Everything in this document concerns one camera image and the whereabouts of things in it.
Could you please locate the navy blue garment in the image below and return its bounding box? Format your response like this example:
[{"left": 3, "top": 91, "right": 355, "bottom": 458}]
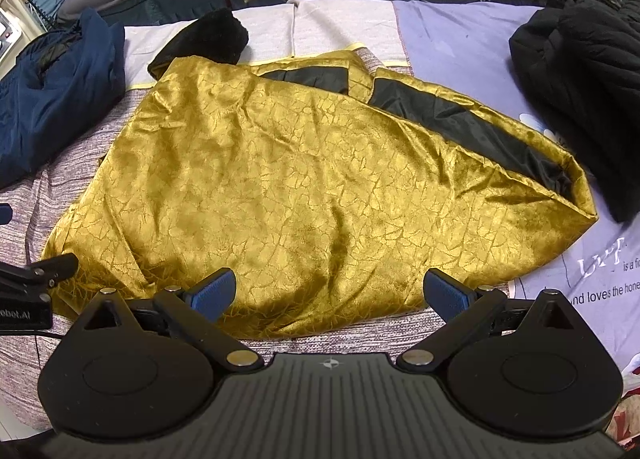
[{"left": 1, "top": 9, "right": 126, "bottom": 188}]

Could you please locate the gold satin jacket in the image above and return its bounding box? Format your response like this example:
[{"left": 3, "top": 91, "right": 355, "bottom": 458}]
[{"left": 43, "top": 52, "right": 598, "bottom": 340}]

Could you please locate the black puffer jacket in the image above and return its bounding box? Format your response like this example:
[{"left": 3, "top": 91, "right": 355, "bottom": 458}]
[{"left": 509, "top": 0, "right": 639, "bottom": 223}]

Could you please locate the purple floral bed sheet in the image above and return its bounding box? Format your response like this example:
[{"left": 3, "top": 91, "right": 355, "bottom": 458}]
[{"left": 374, "top": 2, "right": 639, "bottom": 370}]

